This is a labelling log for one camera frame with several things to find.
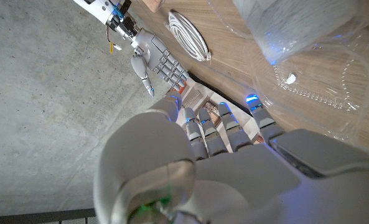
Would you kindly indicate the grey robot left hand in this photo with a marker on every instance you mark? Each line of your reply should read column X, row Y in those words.
column 234, row 180

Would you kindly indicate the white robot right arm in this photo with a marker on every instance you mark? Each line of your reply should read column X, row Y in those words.
column 97, row 7

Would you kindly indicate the small white scrap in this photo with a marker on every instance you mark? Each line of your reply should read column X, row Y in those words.
column 290, row 78

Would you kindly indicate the tan bandage roll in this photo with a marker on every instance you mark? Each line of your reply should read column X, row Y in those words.
column 153, row 4

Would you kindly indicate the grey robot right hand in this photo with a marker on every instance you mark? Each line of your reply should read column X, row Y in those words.
column 150, row 49

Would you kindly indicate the clear plastic clamshell container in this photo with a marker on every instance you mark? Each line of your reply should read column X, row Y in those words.
column 327, row 102

